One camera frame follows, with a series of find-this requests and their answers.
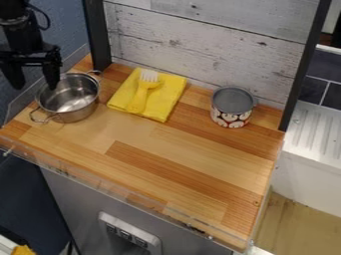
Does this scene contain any yellow toy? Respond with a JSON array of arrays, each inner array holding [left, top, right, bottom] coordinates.
[[9, 244, 38, 255]]

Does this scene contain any red and white can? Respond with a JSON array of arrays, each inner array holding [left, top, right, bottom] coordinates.
[[208, 86, 259, 129]]

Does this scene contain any yellow brush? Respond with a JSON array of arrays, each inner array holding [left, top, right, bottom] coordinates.
[[125, 68, 163, 115]]

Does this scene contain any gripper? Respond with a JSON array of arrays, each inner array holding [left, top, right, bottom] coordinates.
[[0, 20, 65, 92]]

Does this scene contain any yellow cloth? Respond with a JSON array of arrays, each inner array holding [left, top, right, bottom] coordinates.
[[105, 67, 189, 124]]

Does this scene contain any silver pot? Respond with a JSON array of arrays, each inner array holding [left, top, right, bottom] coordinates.
[[28, 69, 105, 126]]

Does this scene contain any toy sink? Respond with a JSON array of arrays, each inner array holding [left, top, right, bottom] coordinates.
[[270, 99, 341, 218]]

